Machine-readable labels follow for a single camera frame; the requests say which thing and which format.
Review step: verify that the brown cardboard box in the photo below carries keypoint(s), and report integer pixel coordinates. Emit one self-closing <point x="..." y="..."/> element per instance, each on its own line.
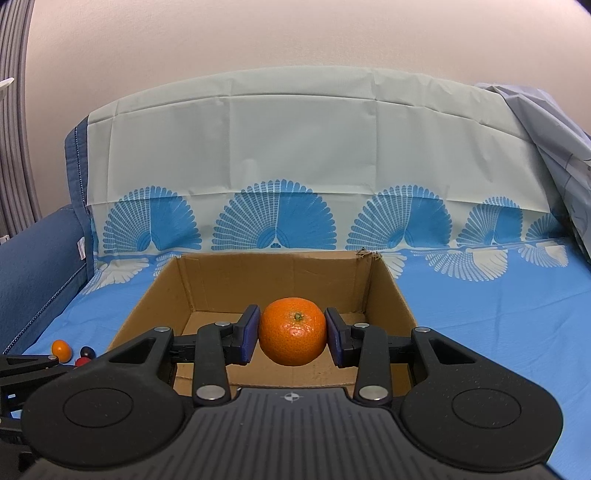
<point x="277" y="281"/>

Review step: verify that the white object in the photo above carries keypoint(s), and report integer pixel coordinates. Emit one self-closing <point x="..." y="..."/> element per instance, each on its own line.
<point x="5" y="86"/>

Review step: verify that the blue fan-print cloth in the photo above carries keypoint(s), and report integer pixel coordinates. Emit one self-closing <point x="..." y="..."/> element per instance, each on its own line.
<point x="300" y="138"/>

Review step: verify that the grey-blue crumpled cloth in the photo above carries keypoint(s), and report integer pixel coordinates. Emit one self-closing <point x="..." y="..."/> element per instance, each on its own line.
<point x="554" y="147"/>

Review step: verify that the grey curtain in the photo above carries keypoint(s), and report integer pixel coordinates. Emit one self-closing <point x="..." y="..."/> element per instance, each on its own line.
<point x="14" y="152"/>

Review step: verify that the small orange kumquat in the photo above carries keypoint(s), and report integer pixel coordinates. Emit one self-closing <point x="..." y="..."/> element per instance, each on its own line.
<point x="61" y="350"/>

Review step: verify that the small dark fruit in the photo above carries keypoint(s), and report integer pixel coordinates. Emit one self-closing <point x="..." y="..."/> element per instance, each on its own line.
<point x="88" y="353"/>

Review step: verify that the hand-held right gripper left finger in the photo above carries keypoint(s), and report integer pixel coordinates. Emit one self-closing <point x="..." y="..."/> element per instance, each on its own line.
<point x="252" y="333"/>

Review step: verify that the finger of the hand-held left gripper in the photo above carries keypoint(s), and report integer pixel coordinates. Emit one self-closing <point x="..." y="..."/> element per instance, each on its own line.
<point x="27" y="365"/>

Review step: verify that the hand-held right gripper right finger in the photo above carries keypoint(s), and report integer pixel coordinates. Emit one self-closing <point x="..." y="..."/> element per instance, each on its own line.
<point x="333" y="338"/>

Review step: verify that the small red fruit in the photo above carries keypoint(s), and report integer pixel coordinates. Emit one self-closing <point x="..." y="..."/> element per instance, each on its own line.
<point x="82" y="362"/>

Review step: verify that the blue sofa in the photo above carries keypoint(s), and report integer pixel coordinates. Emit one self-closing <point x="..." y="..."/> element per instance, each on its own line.
<point x="41" y="267"/>

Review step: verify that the orange mandarin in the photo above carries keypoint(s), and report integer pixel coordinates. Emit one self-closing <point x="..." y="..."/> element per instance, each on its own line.
<point x="292" y="331"/>

